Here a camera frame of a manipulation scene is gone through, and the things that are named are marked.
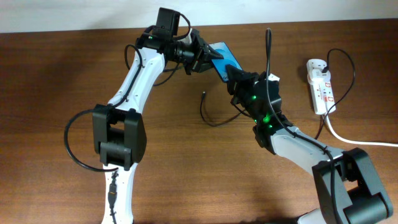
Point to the blue Galaxy smartphone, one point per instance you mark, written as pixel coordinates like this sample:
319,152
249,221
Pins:
228,59

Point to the white power strip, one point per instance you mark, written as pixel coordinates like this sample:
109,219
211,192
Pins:
322,93

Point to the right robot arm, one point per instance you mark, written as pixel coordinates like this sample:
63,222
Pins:
348,186

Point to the white USB charger plug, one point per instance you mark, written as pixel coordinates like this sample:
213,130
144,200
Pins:
317,76

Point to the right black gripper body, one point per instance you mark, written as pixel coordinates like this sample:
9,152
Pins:
241,86

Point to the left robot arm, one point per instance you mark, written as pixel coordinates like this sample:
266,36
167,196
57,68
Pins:
118,128

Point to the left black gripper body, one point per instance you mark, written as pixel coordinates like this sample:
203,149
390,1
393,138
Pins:
188,54

